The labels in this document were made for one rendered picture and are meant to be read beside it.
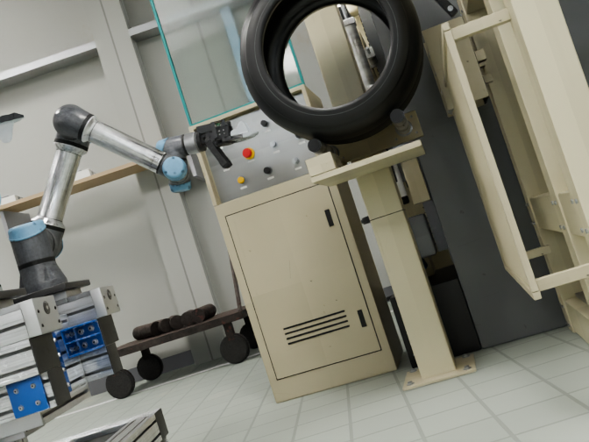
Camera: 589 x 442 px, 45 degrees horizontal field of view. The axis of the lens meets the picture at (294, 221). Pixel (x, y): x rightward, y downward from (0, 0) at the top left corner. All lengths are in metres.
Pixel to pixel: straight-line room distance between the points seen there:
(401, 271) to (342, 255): 0.44
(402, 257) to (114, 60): 4.12
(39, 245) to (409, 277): 1.29
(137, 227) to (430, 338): 3.96
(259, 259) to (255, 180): 0.35
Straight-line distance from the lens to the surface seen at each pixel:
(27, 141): 6.63
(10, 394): 1.94
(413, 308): 2.66
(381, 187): 2.65
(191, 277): 5.93
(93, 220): 6.35
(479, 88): 2.60
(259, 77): 2.35
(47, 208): 2.55
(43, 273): 2.38
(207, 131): 2.49
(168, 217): 5.97
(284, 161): 3.12
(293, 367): 3.13
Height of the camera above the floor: 0.57
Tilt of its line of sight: 3 degrees up
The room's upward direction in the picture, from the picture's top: 18 degrees counter-clockwise
